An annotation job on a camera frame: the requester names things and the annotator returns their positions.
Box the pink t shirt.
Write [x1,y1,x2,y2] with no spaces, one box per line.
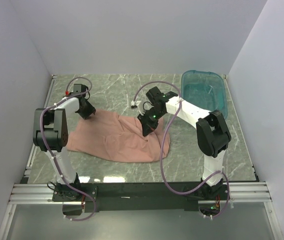
[66,109,170,163]

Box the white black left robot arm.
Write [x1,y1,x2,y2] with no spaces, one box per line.
[33,83,96,201]

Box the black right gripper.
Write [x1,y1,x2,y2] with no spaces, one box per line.
[138,107,166,137]

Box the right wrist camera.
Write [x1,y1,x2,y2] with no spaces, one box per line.
[131,100,143,111]

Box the teal transparent plastic bin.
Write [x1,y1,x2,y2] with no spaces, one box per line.
[181,70,228,118]

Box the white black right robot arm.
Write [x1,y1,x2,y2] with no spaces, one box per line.
[131,93,232,200]

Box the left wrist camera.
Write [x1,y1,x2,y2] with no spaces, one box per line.
[65,91,76,97]

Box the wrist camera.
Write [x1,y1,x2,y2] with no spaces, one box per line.
[131,100,143,111]
[65,91,76,97]

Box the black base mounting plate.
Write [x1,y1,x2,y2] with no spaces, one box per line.
[51,181,232,216]

